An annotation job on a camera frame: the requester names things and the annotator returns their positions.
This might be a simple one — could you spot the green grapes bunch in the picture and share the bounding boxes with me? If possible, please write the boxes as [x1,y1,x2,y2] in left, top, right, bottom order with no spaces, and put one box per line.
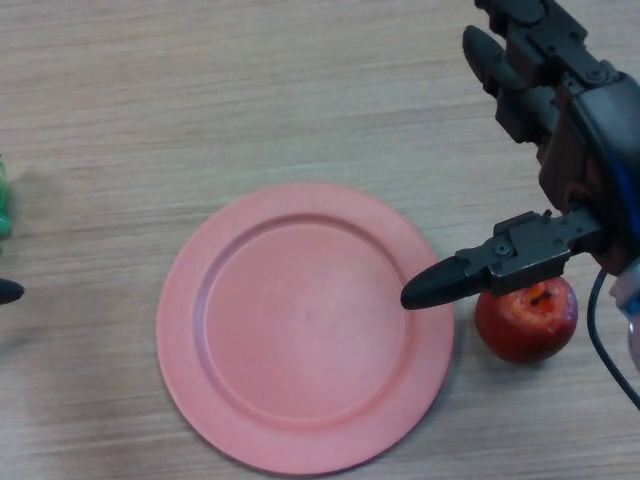
[0,154,14,256]

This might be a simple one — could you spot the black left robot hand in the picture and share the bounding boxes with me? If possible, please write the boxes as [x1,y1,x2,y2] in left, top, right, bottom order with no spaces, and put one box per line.
[0,278,25,305]

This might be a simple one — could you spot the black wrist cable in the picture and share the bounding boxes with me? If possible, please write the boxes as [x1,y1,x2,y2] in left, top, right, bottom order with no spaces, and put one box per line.
[587,272,640,406]

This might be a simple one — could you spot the red apple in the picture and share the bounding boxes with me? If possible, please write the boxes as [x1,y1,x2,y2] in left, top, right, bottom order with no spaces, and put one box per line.
[474,275,579,364]

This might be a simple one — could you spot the pink round plate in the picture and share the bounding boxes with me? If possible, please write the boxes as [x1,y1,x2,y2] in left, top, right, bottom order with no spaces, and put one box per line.
[155,182,456,476]

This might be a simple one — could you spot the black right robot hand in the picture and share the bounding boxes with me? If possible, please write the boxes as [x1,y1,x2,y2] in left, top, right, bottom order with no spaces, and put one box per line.
[400,0,640,311]

